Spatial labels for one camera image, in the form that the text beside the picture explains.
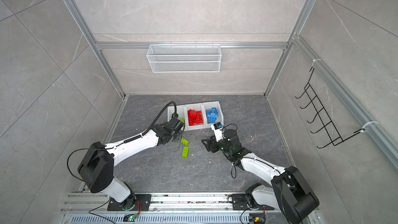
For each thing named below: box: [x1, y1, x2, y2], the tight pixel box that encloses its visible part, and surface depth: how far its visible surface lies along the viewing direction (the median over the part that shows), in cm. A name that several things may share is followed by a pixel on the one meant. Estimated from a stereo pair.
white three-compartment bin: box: [167, 100, 224, 132], surface depth 103 cm
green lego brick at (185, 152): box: [181, 146, 190, 158], surface depth 92 cm
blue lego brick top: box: [206, 107, 219, 124], surface depth 103 cm
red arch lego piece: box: [187, 108, 204, 126], surface depth 103 cm
